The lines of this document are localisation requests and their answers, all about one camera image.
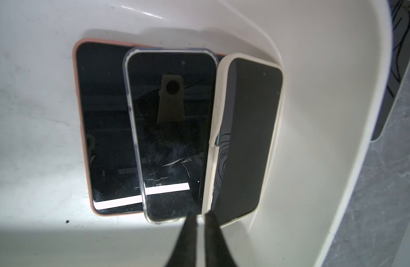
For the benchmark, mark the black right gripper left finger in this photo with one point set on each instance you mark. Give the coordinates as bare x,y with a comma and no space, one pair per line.
184,252

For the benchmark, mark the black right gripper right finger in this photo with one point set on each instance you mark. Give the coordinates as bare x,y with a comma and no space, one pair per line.
217,253

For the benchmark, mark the white plastic storage box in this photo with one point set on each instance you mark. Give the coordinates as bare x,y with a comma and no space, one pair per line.
335,57

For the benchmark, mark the extra black phone in box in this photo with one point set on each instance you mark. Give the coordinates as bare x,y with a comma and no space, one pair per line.
171,95

